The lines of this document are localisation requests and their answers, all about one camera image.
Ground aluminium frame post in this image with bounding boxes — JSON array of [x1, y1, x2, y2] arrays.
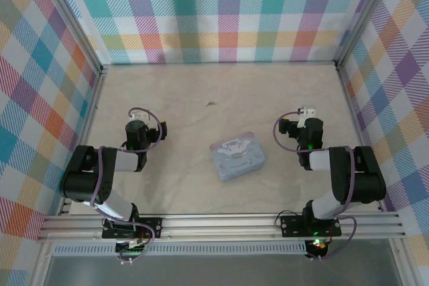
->
[[33, 0, 108, 76], [334, 0, 402, 69]]

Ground grey metal panel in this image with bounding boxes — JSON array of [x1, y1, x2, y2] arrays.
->
[[43, 255, 403, 286]]

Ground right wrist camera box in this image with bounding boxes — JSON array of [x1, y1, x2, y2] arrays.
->
[[298, 105, 318, 129]]

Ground grey slotted cable duct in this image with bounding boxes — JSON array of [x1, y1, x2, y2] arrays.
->
[[52, 240, 308, 257]]

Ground aluminium mounting rail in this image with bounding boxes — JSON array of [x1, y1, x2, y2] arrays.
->
[[36, 212, 408, 243]]

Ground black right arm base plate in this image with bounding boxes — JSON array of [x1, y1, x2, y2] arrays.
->
[[280, 214, 343, 237]]

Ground thin aluminium rail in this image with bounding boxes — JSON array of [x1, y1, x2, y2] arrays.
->
[[100, 60, 339, 67]]

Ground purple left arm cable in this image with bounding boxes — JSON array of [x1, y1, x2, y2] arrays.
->
[[90, 107, 164, 265]]

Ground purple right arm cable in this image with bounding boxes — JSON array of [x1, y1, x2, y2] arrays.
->
[[273, 110, 358, 262]]

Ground light blue cartoon tin box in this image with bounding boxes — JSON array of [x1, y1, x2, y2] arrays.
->
[[209, 131, 267, 182]]

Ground aluminium side rail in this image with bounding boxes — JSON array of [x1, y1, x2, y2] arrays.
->
[[58, 66, 109, 216], [336, 64, 400, 213]]

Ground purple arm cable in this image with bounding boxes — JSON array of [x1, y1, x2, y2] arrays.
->
[[273, 110, 358, 262], [90, 107, 164, 265]]

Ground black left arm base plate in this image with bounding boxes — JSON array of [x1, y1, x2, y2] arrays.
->
[[102, 217, 164, 239]]

